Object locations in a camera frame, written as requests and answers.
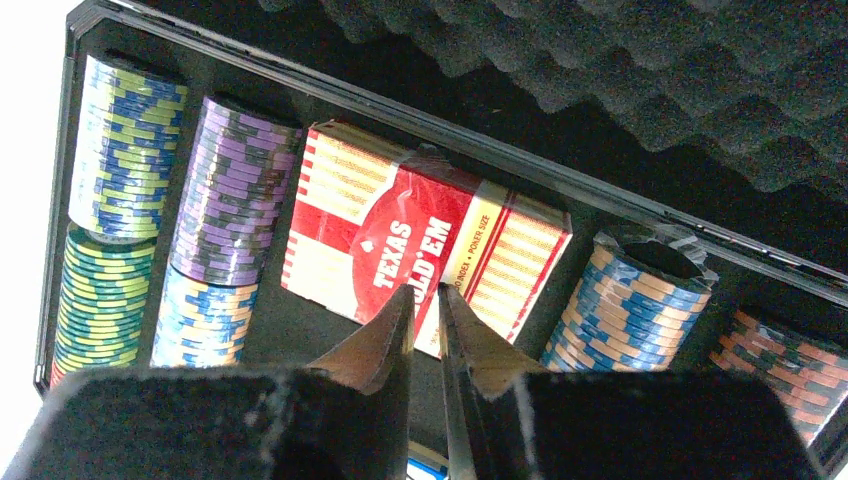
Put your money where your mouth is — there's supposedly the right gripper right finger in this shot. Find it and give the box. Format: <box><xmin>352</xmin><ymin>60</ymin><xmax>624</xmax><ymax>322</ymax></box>
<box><xmin>437</xmin><ymin>283</ymin><xmax>547</xmax><ymax>479</ymax></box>

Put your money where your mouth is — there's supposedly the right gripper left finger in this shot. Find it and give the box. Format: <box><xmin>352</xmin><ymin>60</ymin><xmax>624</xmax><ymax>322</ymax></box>
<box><xmin>309</xmin><ymin>285</ymin><xmax>415</xmax><ymax>479</ymax></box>

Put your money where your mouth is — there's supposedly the red Texas Hold'em card deck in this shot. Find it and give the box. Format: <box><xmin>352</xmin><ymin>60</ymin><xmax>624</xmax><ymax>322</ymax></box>
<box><xmin>281</xmin><ymin>121</ymin><xmax>572</xmax><ymax>356</ymax></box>

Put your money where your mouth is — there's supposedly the black poker set case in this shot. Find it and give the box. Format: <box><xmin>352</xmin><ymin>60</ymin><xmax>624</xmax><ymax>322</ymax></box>
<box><xmin>9</xmin><ymin>1</ymin><xmax>847</xmax><ymax>479</ymax></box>

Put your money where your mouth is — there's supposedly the blue card deck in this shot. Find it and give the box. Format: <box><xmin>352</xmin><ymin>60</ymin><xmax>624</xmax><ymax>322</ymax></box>
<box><xmin>406</xmin><ymin>441</ymin><xmax>449</xmax><ymax>480</ymax></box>

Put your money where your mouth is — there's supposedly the blue orange chip stack row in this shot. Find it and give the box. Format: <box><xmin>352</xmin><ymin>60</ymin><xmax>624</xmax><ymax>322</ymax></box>
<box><xmin>539</xmin><ymin>225</ymin><xmax>719</xmax><ymax>372</ymax></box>

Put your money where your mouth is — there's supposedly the purple chip stack row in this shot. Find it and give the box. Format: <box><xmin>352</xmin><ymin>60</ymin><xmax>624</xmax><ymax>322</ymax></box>
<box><xmin>150</xmin><ymin>94</ymin><xmax>302</xmax><ymax>368</ymax></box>

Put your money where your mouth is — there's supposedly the green chip stack row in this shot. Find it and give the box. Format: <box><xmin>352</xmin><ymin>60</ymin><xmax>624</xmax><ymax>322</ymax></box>
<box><xmin>50</xmin><ymin>53</ymin><xmax>188</xmax><ymax>385</ymax></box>

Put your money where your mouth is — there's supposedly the dark orange chip stack row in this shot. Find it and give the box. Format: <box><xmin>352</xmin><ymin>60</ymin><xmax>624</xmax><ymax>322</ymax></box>
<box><xmin>709</xmin><ymin>306</ymin><xmax>847</xmax><ymax>445</ymax></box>

